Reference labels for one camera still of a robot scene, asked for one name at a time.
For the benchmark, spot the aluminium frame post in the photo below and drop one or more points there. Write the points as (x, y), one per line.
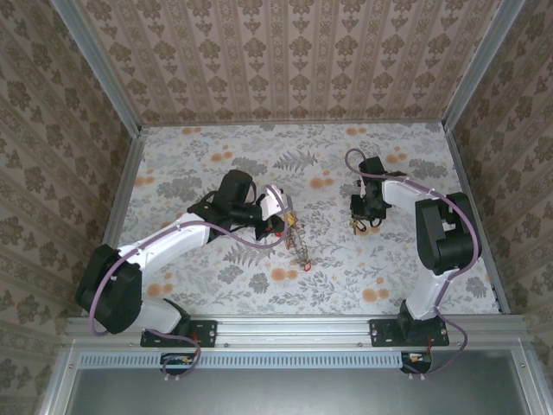
(481, 65)
(96, 65)
(538, 389)
(54, 389)

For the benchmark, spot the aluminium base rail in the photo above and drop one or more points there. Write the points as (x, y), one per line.
(294, 330)

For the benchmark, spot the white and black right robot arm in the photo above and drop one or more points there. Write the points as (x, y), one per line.
(425, 294)

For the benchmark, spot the round metal disc with keyrings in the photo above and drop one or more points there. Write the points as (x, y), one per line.
(298, 244)

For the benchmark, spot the grey metal panel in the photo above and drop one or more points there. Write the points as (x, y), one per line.
(281, 393)

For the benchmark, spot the aluminium side rail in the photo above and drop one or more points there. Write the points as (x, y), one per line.
(463, 173)
(123, 194)

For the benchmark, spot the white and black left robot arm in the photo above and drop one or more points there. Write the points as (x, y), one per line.
(173, 240)

